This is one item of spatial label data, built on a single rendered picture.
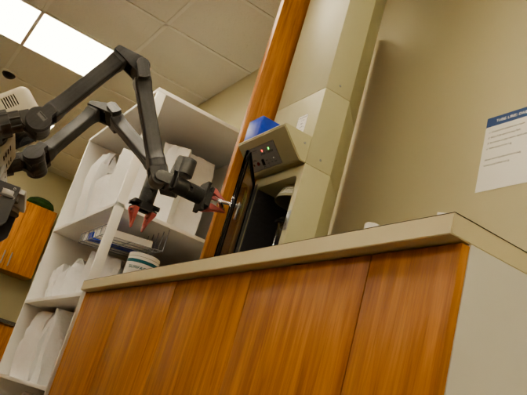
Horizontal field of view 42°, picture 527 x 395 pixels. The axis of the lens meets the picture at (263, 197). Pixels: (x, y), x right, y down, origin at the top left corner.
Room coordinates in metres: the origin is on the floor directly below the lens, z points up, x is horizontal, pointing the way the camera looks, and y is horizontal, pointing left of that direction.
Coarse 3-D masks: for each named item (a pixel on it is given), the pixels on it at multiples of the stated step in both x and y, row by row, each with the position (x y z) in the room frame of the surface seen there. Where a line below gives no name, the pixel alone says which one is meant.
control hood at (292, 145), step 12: (264, 132) 2.17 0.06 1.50; (276, 132) 2.12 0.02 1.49; (288, 132) 2.07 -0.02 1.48; (300, 132) 2.09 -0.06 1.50; (240, 144) 2.33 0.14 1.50; (252, 144) 2.26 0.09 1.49; (276, 144) 2.15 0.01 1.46; (288, 144) 2.10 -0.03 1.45; (300, 144) 2.09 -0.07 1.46; (288, 156) 2.14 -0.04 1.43; (300, 156) 2.10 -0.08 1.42; (276, 168) 2.23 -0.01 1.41
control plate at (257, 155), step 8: (264, 144) 2.20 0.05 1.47; (272, 144) 2.17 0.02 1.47; (256, 152) 2.27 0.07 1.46; (264, 152) 2.23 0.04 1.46; (272, 152) 2.19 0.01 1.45; (256, 160) 2.29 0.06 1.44; (264, 160) 2.25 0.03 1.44; (272, 160) 2.22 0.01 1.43; (280, 160) 2.18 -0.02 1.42; (256, 168) 2.32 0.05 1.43; (264, 168) 2.28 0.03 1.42
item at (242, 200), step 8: (248, 152) 2.08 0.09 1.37; (248, 168) 2.16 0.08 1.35; (240, 176) 2.08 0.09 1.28; (248, 176) 2.21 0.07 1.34; (248, 184) 2.25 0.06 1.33; (240, 192) 2.15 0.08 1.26; (248, 192) 2.30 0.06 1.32; (232, 200) 2.08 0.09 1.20; (240, 200) 2.19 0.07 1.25; (248, 200) 2.34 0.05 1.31; (232, 208) 2.10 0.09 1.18; (240, 208) 2.24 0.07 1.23; (232, 216) 2.14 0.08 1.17; (240, 216) 2.29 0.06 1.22; (224, 224) 2.08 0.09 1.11; (232, 224) 2.19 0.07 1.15; (240, 224) 2.33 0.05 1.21; (232, 232) 2.23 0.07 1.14; (224, 240) 2.13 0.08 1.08; (232, 240) 2.27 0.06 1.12; (216, 248) 2.08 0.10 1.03; (224, 248) 2.18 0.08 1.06; (232, 248) 2.32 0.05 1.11
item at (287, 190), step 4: (292, 184) 2.23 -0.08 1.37; (284, 188) 2.24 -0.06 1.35; (288, 188) 2.22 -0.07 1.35; (292, 188) 2.21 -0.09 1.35; (280, 192) 2.25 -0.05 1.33; (284, 192) 2.22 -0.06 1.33; (288, 192) 2.21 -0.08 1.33; (292, 192) 2.20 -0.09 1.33; (276, 196) 2.25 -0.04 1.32; (280, 196) 2.30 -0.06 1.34; (284, 196) 2.32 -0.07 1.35; (288, 196) 2.33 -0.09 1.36; (276, 200) 2.30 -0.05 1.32; (280, 200) 2.32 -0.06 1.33; (284, 200) 2.33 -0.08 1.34; (288, 200) 2.34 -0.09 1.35; (280, 204) 2.33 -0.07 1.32; (284, 204) 2.34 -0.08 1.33; (288, 204) 2.35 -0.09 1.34; (284, 208) 2.35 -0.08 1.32
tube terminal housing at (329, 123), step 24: (312, 96) 2.18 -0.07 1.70; (336, 96) 2.13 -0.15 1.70; (288, 120) 2.29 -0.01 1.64; (312, 120) 2.14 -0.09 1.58; (336, 120) 2.14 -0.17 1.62; (312, 144) 2.11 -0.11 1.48; (336, 144) 2.16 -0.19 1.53; (288, 168) 2.20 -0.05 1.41; (312, 168) 2.12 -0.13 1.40; (336, 168) 2.23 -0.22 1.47; (264, 192) 2.37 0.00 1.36; (312, 192) 2.14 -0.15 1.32; (336, 192) 2.33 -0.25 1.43; (312, 216) 2.15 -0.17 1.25; (288, 240) 2.12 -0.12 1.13
